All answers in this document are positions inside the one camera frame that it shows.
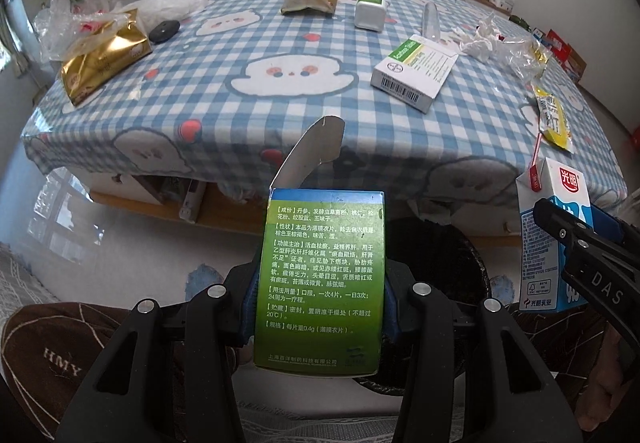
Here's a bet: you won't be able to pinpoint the blue white milk carton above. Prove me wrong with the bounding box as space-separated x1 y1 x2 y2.
516 157 593 313

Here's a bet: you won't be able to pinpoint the green medicine box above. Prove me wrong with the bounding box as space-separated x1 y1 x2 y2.
254 116 385 377

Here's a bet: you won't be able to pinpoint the white Bayer medicine box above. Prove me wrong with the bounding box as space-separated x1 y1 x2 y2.
370 35 459 114

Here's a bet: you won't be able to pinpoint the clear plastic tube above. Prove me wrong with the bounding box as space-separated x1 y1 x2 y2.
421 2 440 42

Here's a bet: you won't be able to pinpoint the black trash bin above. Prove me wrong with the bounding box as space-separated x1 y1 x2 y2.
356 217 491 397

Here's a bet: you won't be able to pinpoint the person's right hand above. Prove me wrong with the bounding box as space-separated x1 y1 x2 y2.
575 326 629 432

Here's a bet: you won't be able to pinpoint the brown patterned trouser leg left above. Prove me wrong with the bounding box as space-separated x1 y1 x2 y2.
1 302 129 441

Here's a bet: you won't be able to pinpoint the yellow snack wrapper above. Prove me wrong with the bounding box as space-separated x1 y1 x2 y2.
533 86 574 154

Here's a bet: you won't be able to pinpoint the colourful boxes on floor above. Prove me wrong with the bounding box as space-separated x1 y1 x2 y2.
532 27 587 84

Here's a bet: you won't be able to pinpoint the clear crumpled plastic wrapper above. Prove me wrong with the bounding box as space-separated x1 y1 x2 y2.
496 36 551 84

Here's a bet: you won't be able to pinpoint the blue checkered tablecloth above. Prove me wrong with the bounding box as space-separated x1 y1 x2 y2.
22 0 627 209

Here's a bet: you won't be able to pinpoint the crumpled white tissue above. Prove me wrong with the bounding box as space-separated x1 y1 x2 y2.
449 13 504 63

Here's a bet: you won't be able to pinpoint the small white cube box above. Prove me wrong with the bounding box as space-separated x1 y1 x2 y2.
354 0 388 33

